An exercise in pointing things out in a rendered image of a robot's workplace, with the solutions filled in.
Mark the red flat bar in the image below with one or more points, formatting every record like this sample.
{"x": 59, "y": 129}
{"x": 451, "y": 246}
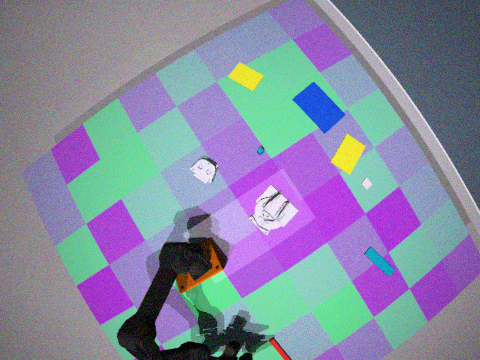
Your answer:
{"x": 278, "y": 348}

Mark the yellow rectangular plate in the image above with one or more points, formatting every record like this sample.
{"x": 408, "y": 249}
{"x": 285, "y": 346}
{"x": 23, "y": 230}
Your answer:
{"x": 347, "y": 154}
{"x": 245, "y": 76}

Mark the teal rectangular bar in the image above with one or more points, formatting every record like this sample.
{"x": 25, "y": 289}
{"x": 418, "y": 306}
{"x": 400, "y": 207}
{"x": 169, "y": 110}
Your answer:
{"x": 379, "y": 261}

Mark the blue flat rectangular plate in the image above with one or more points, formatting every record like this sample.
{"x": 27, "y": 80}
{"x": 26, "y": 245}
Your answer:
{"x": 319, "y": 107}

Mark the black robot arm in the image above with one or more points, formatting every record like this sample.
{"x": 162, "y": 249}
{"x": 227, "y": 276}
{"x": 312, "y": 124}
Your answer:
{"x": 137, "y": 334}

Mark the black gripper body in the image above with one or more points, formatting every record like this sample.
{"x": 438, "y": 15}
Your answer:
{"x": 243, "y": 357}

